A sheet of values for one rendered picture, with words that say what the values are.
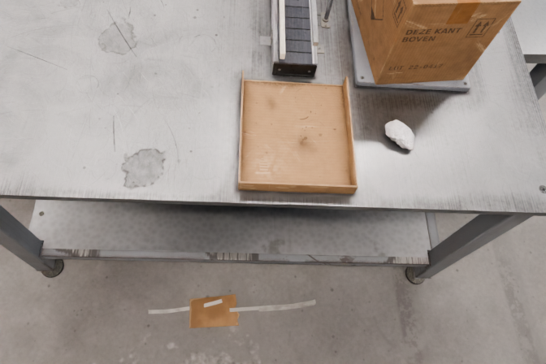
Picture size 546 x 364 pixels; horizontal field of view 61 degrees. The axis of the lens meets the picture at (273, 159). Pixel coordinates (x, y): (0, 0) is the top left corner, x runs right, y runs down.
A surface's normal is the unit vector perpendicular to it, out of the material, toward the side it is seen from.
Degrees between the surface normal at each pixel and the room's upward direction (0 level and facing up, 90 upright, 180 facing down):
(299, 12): 0
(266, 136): 0
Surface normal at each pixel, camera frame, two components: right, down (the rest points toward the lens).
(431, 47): 0.14, 0.88
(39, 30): 0.10, -0.46
